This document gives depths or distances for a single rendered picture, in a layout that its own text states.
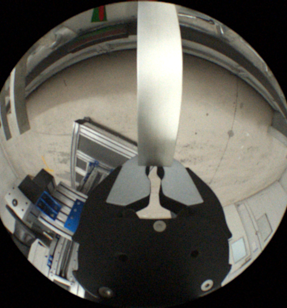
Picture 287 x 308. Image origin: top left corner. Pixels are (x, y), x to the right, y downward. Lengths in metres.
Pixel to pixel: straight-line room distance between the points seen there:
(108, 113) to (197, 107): 0.87
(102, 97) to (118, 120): 0.28
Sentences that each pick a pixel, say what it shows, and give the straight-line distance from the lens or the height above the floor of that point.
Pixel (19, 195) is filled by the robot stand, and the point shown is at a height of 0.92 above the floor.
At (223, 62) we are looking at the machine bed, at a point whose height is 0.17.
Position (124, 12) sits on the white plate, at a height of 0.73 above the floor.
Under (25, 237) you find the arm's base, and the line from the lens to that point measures 0.64.
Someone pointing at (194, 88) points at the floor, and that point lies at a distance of 1.04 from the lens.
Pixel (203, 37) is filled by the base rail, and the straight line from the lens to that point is 0.38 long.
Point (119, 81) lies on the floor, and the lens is 0.98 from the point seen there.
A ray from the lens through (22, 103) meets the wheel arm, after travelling 0.25.
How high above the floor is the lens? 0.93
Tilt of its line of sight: 57 degrees down
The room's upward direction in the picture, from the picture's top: 174 degrees counter-clockwise
